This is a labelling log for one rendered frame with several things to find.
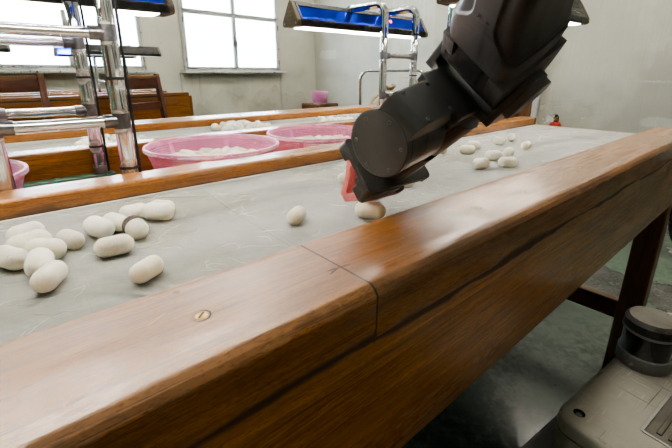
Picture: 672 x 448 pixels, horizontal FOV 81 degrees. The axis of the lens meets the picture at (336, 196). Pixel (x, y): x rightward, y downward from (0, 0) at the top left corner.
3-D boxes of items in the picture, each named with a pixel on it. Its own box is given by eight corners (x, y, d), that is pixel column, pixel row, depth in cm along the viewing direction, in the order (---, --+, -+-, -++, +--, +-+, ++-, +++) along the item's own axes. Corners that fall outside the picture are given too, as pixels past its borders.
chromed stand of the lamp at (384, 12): (417, 141, 141) (425, 4, 128) (378, 147, 129) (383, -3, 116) (378, 135, 155) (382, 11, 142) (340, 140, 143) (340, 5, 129)
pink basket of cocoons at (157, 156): (304, 180, 89) (303, 138, 86) (219, 217, 67) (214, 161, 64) (216, 168, 101) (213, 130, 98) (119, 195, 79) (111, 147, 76)
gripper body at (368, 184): (334, 148, 43) (372, 108, 38) (397, 138, 49) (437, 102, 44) (359, 200, 42) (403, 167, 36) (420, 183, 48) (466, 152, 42)
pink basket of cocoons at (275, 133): (394, 169, 100) (396, 131, 97) (310, 188, 83) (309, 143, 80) (327, 153, 119) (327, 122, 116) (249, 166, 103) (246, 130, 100)
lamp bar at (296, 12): (428, 37, 153) (429, 17, 151) (297, 25, 114) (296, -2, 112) (412, 39, 159) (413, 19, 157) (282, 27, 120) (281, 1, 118)
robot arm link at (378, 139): (559, 77, 31) (485, 5, 33) (500, 106, 24) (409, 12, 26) (461, 165, 40) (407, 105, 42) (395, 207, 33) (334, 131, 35)
